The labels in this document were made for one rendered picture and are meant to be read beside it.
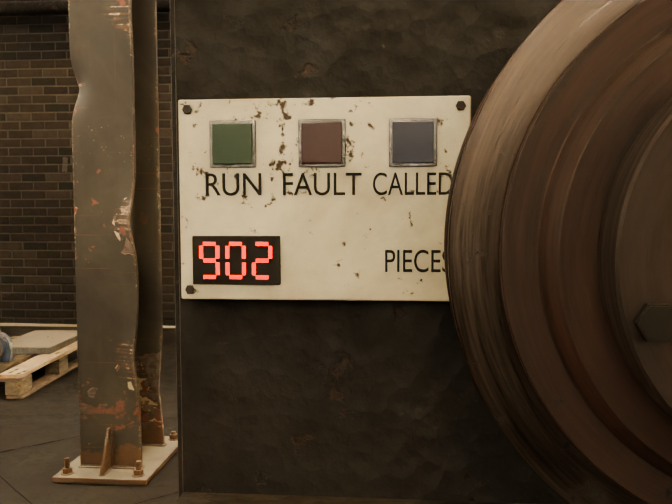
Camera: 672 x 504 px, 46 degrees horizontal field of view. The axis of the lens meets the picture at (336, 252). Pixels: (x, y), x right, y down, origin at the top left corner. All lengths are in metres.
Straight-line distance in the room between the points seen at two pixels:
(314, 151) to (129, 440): 2.84
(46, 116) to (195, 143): 6.69
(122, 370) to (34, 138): 4.31
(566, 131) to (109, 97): 2.89
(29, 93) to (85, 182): 4.16
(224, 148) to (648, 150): 0.37
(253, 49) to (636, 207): 0.39
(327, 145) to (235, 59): 0.12
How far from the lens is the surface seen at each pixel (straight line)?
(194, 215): 0.73
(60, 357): 5.36
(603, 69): 0.57
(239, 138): 0.71
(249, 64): 0.74
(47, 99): 7.42
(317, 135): 0.70
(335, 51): 0.73
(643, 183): 0.50
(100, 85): 3.37
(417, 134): 0.70
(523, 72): 0.58
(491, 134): 0.57
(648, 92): 0.55
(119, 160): 3.32
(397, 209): 0.70
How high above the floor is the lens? 1.15
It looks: 4 degrees down
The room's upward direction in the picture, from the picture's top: straight up
